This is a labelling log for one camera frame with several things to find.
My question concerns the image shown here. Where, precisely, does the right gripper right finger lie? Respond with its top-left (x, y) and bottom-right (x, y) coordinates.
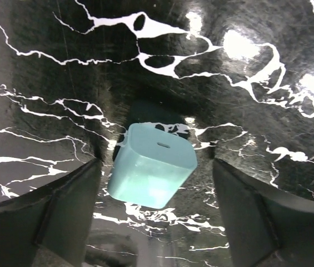
top-left (212, 159), bottom-right (314, 266)

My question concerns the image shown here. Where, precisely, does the light teal charger cube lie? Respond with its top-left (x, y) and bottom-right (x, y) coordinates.
top-left (107, 123), bottom-right (197, 209)

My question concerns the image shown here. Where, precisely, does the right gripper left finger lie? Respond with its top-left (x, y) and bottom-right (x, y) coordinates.
top-left (0, 159), bottom-right (102, 266)

